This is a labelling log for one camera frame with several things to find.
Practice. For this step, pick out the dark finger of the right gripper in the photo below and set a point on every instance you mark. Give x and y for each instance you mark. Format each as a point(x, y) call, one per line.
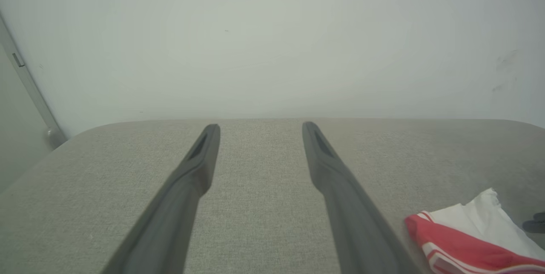
point(537, 225)

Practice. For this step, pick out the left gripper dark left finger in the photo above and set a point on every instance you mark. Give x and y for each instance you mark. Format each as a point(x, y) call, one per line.
point(170, 223)

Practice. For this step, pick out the grey metal door frame strip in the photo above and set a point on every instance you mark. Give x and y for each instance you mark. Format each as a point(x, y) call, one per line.
point(30, 82)

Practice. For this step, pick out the red and white jersey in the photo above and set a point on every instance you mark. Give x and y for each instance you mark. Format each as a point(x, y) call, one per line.
point(460, 244)

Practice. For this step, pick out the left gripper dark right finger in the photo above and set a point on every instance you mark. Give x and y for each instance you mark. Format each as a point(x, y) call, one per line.
point(357, 231)

